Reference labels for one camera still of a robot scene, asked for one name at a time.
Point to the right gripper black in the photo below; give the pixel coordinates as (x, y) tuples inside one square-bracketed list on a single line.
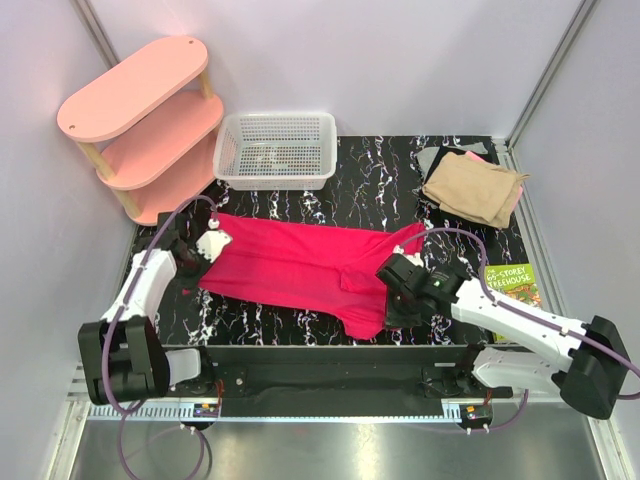
[(397, 320)]

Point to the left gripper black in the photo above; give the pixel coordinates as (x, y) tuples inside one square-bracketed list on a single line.
[(190, 282)]

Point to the red t shirt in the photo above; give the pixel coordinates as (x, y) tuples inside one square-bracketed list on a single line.
[(320, 268)]

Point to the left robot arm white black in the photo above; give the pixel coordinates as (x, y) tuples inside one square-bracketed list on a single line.
[(122, 356)]

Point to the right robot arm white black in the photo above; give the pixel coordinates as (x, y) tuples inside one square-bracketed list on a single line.
[(585, 363)]

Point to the green treehouse book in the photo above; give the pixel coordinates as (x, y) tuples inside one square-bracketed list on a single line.
[(517, 281)]

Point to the white perforated plastic basket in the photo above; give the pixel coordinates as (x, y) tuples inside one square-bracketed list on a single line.
[(276, 151)]

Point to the folded beige t shirt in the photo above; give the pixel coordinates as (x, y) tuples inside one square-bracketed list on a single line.
[(473, 191)]

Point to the pink three-tier shelf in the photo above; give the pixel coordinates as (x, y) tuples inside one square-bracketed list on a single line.
[(149, 126)]

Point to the grey folded cloth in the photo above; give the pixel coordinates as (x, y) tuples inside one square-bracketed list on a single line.
[(430, 157)]

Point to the pink folded cloth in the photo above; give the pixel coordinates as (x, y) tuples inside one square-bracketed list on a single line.
[(475, 157)]

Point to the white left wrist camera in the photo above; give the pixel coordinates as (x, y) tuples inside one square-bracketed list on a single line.
[(212, 243)]

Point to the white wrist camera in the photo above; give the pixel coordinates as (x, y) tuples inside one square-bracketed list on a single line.
[(212, 243), (414, 258)]

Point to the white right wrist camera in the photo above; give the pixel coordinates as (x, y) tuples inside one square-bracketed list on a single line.
[(414, 258)]

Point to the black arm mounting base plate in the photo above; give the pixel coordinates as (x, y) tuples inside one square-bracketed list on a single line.
[(431, 371)]

